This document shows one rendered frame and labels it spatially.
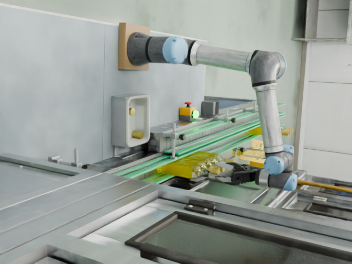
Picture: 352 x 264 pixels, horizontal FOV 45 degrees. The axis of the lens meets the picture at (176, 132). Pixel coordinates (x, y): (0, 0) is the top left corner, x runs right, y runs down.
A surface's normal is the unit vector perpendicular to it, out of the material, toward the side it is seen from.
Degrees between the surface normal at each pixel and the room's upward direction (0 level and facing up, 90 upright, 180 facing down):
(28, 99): 0
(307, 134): 90
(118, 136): 90
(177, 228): 90
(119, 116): 90
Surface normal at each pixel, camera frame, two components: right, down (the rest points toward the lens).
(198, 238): 0.02, -0.98
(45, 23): 0.86, 0.11
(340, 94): -0.51, 0.15
